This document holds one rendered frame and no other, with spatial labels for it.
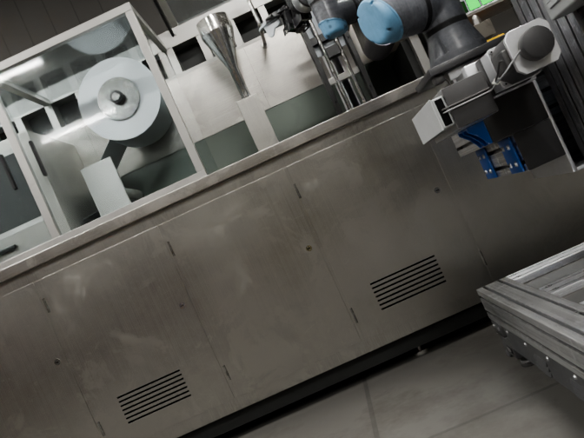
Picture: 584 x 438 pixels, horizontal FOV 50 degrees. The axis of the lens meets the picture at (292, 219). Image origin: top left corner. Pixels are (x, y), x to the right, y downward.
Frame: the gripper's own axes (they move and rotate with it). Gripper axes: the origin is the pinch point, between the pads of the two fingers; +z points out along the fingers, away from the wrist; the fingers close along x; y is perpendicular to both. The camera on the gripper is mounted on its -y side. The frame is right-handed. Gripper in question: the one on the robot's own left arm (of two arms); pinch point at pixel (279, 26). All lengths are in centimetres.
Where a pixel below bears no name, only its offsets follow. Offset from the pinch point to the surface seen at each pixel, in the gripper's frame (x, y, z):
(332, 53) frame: 26.4, 6.0, 17.5
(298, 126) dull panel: 28, 19, 68
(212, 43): -6, -18, 52
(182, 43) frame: -8, -33, 82
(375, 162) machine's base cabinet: 23, 51, 7
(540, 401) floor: 5, 124, -60
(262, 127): 4, 20, 50
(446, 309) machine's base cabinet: 32, 108, 7
